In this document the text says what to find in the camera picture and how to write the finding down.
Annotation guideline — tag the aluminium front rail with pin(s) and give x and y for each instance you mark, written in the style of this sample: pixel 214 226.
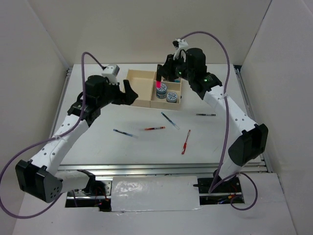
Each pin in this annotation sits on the aluminium front rail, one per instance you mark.
pixel 143 170

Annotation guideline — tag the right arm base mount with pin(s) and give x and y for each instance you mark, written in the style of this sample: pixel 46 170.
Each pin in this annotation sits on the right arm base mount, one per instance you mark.
pixel 222 194

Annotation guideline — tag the pink highlighter marker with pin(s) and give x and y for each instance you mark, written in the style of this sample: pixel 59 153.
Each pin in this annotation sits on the pink highlighter marker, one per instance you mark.
pixel 158 84

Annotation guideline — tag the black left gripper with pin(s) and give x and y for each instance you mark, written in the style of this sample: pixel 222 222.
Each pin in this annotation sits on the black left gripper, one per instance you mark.
pixel 127 98

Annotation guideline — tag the aluminium rail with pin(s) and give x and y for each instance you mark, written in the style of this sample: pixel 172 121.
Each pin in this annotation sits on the aluminium rail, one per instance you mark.
pixel 66 81
pixel 263 156
pixel 143 170

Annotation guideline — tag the blue pen clear cap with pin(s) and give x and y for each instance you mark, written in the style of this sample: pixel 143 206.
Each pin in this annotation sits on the blue pen clear cap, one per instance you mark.
pixel 170 120

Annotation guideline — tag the blue tape roll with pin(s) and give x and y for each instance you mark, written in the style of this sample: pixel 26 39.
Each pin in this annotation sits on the blue tape roll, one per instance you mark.
pixel 161 91
pixel 172 97

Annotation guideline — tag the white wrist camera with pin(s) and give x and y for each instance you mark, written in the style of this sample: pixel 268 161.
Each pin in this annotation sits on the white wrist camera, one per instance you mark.
pixel 179 44
pixel 111 71

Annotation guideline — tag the white foil front panel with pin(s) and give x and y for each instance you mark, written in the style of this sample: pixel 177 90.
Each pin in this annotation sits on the white foil front panel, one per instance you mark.
pixel 154 194

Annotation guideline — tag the aluminium right rail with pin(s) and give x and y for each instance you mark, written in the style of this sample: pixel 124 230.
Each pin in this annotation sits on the aluminium right rail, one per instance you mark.
pixel 263 156

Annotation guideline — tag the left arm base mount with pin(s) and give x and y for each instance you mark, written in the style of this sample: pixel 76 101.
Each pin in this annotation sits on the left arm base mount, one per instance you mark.
pixel 94 194

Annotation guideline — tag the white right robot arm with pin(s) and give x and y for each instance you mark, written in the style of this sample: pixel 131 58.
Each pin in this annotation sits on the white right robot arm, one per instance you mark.
pixel 246 139

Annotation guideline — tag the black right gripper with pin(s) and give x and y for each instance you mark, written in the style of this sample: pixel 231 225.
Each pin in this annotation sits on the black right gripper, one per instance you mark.
pixel 167 72

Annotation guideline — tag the red ballpoint pen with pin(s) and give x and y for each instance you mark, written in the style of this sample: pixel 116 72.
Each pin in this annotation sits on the red ballpoint pen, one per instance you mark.
pixel 185 143

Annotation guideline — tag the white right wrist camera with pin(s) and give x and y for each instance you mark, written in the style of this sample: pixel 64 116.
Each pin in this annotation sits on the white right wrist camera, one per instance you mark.
pixel 179 44

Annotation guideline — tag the aluminium left rail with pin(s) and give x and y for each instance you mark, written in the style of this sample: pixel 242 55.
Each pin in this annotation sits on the aluminium left rail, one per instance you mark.
pixel 66 81

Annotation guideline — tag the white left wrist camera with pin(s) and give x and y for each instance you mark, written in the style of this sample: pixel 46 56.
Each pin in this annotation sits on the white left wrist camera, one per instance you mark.
pixel 111 71

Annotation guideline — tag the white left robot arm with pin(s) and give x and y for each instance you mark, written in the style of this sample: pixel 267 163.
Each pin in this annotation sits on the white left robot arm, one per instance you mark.
pixel 39 176

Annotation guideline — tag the red-orange gel pen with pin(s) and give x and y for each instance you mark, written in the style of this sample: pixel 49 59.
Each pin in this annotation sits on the red-orange gel pen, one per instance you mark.
pixel 152 128

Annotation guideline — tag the cream compartment tray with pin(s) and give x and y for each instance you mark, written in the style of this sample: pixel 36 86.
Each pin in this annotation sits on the cream compartment tray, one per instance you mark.
pixel 144 84

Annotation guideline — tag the black gel pen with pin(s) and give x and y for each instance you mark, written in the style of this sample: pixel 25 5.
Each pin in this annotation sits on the black gel pen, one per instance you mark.
pixel 206 115

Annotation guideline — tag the blue gel pen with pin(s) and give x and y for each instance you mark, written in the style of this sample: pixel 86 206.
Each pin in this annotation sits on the blue gel pen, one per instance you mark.
pixel 125 133

